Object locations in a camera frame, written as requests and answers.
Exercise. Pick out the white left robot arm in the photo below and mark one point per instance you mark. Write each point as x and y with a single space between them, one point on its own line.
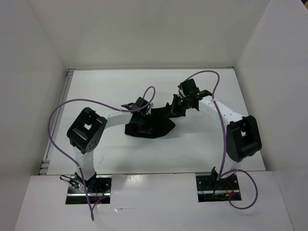
87 129

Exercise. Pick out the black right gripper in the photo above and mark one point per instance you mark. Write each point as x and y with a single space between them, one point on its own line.
175 112

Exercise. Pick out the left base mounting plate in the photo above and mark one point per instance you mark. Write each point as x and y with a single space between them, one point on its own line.
99 190

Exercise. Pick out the black skirt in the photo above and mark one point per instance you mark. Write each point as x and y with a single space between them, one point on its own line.
160 122

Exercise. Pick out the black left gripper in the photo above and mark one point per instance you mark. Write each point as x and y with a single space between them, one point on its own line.
146 114

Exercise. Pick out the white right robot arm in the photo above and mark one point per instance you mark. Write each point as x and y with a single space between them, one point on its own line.
241 138

